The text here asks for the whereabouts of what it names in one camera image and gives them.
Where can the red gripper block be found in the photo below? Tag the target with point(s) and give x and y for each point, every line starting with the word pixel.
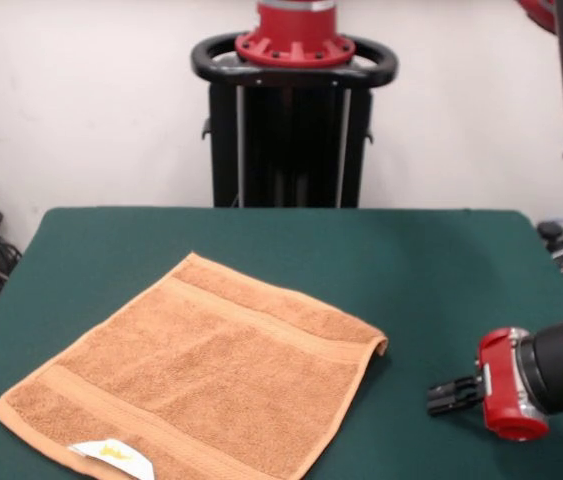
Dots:
pixel 498 385

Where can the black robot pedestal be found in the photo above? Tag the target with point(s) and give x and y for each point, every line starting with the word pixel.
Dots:
pixel 261 150

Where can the dark green table cloth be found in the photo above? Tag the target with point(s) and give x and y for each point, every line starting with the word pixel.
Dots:
pixel 436 300

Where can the tan terry towel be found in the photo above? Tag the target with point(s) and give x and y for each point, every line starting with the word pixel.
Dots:
pixel 201 375

